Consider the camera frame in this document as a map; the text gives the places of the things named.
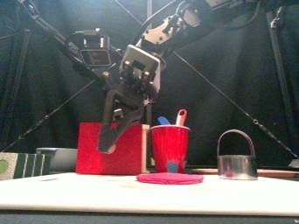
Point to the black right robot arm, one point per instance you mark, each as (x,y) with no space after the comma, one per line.
(183,23)

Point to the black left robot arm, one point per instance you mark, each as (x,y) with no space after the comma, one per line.
(47,27)

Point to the red wooden drawer box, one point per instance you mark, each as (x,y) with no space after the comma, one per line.
(90,151)

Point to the flat pink dough disc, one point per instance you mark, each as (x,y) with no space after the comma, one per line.
(170,178)

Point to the red plastic cup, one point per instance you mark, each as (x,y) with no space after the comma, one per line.
(170,145)

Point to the white cutting board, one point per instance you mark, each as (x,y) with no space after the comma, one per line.
(116,195)

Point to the green white striped box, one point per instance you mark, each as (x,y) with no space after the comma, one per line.
(23,166)

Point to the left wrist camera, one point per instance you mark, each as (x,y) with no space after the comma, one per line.
(95,49)

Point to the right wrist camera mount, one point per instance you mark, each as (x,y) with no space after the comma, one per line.
(140,65)

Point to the black frame post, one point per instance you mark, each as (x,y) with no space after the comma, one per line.
(282,81)

